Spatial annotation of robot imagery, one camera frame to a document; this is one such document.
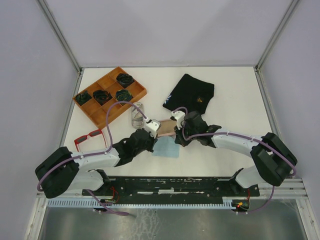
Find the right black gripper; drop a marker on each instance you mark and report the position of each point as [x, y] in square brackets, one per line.
[179, 138]

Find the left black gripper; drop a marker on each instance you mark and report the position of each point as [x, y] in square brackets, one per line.
[153, 141]

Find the light blue cloth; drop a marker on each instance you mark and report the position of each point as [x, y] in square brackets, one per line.
[166, 147]

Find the pink glasses case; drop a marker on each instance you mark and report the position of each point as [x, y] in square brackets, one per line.
[166, 128]

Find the marble pattern glasses case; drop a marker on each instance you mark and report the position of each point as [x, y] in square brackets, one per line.
[137, 118]

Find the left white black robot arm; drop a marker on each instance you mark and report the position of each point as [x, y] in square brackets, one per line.
[64, 170]

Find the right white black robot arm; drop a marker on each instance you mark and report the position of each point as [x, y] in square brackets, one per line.
[273, 161]

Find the red sunglasses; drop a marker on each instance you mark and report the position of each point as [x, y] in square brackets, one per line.
[92, 134]

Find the black folded cloth pouch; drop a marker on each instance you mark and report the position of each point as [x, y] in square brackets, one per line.
[191, 93]

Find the rolled blue yellow belt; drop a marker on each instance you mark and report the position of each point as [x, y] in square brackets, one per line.
[123, 96]

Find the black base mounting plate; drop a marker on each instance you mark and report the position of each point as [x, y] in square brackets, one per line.
[125, 186]

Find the rolled black belt middle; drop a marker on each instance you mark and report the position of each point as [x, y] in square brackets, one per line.
[102, 96]

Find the wooden compartment tray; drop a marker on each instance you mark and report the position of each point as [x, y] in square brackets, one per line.
[112, 109]

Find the rolled black belt top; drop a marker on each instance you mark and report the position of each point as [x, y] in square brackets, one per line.
[124, 79]

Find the rolled green black belt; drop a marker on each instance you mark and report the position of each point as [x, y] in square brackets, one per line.
[83, 97]

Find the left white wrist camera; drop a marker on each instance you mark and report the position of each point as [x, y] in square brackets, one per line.
[152, 127]

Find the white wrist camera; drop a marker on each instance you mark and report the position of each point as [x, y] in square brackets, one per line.
[179, 117]
[152, 127]

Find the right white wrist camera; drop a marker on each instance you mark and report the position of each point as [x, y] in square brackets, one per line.
[179, 117]

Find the white slotted cable duct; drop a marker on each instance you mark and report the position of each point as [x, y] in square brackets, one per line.
[164, 201]

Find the right aluminium frame post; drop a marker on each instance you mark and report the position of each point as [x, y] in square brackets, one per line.
[285, 19]

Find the aluminium frame post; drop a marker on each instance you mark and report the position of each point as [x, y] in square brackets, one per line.
[285, 19]
[58, 33]

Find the left aluminium frame post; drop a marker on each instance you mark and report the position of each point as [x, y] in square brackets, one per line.
[58, 33]

